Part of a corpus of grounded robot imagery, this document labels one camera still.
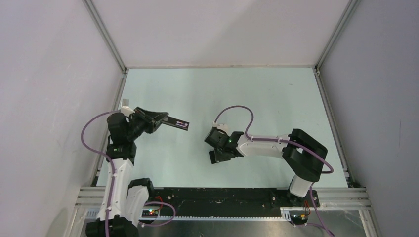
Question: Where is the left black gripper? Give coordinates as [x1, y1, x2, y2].
[126, 107, 168, 140]

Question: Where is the black remote control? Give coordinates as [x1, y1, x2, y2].
[161, 116, 190, 131]

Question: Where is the black battery cover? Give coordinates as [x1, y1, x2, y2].
[209, 151, 217, 164]

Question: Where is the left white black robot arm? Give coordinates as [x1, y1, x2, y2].
[82, 106, 168, 237]

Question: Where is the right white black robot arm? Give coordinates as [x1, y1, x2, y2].
[204, 126, 333, 206]

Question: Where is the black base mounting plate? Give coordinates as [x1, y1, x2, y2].
[149, 187, 320, 218]

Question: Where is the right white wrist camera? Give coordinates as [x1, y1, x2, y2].
[212, 122, 229, 134]

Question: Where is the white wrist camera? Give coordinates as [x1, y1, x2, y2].
[212, 122, 229, 134]
[120, 99, 134, 117]

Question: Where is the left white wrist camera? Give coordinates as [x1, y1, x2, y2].
[120, 99, 134, 117]

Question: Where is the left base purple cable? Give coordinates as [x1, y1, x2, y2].
[139, 201, 176, 228]

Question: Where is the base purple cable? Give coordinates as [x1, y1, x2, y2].
[139, 201, 176, 228]
[293, 199, 335, 237]

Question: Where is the aluminium frame rail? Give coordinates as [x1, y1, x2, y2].
[76, 185, 372, 221]

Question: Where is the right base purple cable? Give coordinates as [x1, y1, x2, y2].
[293, 199, 335, 237]

